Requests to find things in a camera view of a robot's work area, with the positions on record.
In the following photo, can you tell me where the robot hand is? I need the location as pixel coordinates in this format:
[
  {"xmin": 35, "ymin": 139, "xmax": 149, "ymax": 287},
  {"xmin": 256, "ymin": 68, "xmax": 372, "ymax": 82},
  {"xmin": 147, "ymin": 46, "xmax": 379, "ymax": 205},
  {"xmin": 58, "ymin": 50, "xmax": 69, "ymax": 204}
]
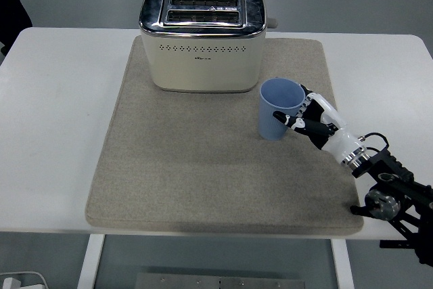
[{"xmin": 272, "ymin": 83, "xmax": 367, "ymax": 167}]

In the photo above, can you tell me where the blue ribbed cup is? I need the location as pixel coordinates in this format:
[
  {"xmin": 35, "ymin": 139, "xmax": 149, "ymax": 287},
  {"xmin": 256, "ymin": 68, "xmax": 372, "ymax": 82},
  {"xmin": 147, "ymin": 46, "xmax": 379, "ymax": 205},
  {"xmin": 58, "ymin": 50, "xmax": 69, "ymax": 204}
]
[{"xmin": 258, "ymin": 77, "xmax": 306, "ymax": 141}]

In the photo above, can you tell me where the black table control panel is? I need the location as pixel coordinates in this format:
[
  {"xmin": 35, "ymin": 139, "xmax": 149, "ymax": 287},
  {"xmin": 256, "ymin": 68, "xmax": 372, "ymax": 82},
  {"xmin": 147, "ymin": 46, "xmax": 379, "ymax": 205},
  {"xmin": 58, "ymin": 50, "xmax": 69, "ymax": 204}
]
[{"xmin": 379, "ymin": 240, "xmax": 417, "ymax": 249}]

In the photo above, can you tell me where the white table leg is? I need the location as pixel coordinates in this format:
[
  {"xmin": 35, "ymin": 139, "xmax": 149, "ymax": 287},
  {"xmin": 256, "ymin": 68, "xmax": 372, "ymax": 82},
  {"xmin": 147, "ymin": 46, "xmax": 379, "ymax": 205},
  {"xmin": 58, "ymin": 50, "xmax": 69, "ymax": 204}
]
[
  {"xmin": 76, "ymin": 234, "xmax": 106, "ymax": 289},
  {"xmin": 330, "ymin": 239, "xmax": 355, "ymax": 289}
]

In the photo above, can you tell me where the beige fabric mat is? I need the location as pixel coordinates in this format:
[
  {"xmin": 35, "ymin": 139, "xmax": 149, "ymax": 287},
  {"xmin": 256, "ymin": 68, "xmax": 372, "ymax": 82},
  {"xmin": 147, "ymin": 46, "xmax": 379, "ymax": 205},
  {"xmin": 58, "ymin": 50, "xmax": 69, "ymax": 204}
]
[{"xmin": 85, "ymin": 35, "xmax": 365, "ymax": 235}]

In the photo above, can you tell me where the cream and chrome toaster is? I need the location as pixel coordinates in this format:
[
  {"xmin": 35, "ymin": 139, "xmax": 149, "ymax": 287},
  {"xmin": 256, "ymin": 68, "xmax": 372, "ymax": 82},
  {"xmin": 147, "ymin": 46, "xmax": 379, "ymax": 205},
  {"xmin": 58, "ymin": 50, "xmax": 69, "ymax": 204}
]
[{"xmin": 139, "ymin": 0, "xmax": 280, "ymax": 94}]

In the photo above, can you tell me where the person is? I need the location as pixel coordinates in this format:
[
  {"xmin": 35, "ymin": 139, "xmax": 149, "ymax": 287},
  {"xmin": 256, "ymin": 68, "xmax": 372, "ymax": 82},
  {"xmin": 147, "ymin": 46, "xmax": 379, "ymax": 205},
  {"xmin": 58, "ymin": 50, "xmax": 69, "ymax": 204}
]
[{"xmin": 0, "ymin": 0, "xmax": 34, "ymax": 57}]

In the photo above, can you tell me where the white power adapter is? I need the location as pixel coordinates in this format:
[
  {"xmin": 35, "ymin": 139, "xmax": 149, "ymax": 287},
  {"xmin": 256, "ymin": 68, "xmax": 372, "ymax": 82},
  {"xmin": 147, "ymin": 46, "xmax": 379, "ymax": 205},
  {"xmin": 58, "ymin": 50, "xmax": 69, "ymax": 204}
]
[{"xmin": 0, "ymin": 277, "xmax": 23, "ymax": 289}]

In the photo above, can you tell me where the white cable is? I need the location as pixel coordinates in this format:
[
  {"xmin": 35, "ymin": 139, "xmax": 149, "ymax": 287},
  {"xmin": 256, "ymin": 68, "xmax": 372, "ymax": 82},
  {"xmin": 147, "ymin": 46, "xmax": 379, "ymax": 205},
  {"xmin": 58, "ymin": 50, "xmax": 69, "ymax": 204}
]
[{"xmin": 0, "ymin": 271, "xmax": 49, "ymax": 289}]

